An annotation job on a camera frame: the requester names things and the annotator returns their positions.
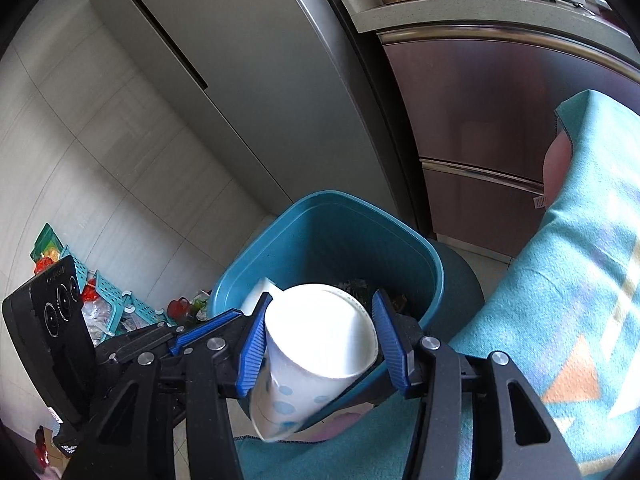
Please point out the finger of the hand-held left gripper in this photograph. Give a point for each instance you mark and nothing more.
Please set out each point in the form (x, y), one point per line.
(205, 330)

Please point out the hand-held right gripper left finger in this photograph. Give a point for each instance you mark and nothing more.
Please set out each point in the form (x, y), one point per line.
(252, 350)

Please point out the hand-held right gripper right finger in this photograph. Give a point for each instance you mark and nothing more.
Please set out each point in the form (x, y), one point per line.
(395, 355)

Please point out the blue dotted paper cup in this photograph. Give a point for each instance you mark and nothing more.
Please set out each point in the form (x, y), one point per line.
(310, 340)

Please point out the blue plastic bin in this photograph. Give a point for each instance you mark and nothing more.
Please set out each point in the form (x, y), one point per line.
(340, 240)

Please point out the red cup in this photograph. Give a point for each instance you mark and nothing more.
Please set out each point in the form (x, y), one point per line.
(178, 310)

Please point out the teal plastic basket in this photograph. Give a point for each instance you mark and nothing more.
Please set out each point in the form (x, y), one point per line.
(107, 290)

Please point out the green patterned wrapper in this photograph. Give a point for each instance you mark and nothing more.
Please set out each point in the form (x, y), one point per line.
(360, 285)

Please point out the green plastic basket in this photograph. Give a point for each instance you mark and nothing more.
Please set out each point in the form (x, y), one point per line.
(47, 240)

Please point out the teal grey printed blanket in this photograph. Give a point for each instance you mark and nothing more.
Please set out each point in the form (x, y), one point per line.
(575, 270)

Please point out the brown kitchen counter cabinet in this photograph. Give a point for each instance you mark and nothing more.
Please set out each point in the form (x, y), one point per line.
(475, 110)

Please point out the grey refrigerator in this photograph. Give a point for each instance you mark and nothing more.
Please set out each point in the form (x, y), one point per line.
(250, 60)

